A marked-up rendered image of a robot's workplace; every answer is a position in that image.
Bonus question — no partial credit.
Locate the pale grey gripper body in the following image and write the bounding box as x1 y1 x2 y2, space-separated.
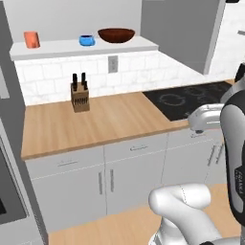
187 102 225 135

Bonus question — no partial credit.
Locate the white open cabinet shelf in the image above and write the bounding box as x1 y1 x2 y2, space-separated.
9 34 160 62

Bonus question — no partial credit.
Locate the grey tall oven cabinet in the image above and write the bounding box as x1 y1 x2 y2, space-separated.
0 0 50 245

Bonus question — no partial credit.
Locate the black hob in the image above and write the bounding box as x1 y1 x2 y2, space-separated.
142 80 235 123

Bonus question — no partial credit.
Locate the grey drawer front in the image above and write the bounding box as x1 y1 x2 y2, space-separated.
25 145 106 180
103 133 169 164
166 127 225 151

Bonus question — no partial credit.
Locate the grey cupboard door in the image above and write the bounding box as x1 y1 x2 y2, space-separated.
204 140 229 187
104 149 167 215
30 164 108 233
160 140 218 188

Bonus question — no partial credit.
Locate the dark brown bowl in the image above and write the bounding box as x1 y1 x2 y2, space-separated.
97 28 136 45

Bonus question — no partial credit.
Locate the wooden knife block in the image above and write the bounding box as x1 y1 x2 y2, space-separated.
70 72 91 114

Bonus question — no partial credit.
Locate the blue cup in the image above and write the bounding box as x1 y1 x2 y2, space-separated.
78 34 97 48

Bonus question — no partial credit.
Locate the orange glass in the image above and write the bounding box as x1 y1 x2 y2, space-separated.
23 31 42 50

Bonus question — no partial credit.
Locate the black built-in oven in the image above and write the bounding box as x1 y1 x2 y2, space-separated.
0 137 29 226

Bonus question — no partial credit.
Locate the silver cupboard door handle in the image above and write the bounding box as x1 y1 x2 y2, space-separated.
207 145 216 167
215 144 225 166
109 168 116 193
98 170 104 196

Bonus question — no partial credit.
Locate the grey wall socket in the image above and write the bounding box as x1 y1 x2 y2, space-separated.
107 55 120 75

